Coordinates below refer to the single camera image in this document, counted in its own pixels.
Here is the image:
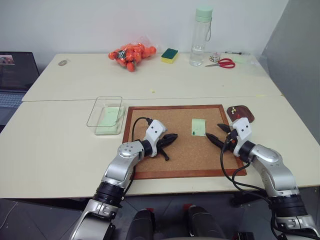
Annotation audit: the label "clear green-capped water bottle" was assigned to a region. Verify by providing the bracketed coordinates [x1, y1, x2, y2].
[189, 6, 214, 67]

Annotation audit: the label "wood-framed cork board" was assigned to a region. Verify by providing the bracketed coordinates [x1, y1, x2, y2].
[122, 104, 248, 181]

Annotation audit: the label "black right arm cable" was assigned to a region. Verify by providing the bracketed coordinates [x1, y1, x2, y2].
[219, 138, 283, 240]

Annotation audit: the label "yellow green sponge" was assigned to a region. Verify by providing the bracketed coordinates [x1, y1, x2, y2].
[160, 48, 179, 64]

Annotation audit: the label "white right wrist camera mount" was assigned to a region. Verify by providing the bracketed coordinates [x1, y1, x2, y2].
[231, 117, 253, 156]

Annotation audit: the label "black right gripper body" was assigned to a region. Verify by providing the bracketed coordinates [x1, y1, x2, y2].
[224, 129, 238, 152]

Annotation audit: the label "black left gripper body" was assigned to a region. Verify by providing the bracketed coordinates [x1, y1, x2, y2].
[152, 134, 168, 158]

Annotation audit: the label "red-handled scissors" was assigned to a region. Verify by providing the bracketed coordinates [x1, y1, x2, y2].
[204, 58, 236, 69]

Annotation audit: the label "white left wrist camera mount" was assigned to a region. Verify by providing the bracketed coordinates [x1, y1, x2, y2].
[143, 119, 168, 158]

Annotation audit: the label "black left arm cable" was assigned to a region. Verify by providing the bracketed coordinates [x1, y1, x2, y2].
[121, 116, 154, 201]

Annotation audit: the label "dark laptop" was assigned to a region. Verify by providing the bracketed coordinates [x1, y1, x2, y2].
[0, 51, 41, 126]

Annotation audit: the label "brown wooden tray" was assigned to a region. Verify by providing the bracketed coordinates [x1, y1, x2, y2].
[226, 105, 256, 124]

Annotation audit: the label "bag of orange fruits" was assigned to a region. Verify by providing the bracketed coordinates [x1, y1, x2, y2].
[108, 37, 158, 73]

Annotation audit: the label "green note pad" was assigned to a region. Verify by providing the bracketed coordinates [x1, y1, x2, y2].
[233, 55, 251, 65]

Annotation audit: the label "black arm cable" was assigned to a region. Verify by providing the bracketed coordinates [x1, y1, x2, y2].
[219, 138, 283, 240]
[121, 116, 154, 201]

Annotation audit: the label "dark rounded shape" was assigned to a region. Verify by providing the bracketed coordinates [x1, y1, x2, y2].
[124, 208, 157, 240]
[186, 205, 226, 240]

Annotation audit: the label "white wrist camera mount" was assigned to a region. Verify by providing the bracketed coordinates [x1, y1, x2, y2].
[143, 119, 168, 158]
[231, 117, 253, 156]

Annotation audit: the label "black table foot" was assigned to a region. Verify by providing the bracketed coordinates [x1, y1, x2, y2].
[229, 193, 266, 208]

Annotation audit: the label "green note stack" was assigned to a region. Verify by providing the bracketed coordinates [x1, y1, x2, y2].
[95, 106, 125, 136]

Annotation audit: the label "clear plastic box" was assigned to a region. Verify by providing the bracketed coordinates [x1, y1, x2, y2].
[86, 96, 126, 136]

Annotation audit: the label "green sticky note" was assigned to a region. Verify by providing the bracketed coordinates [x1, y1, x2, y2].
[191, 118, 207, 137]

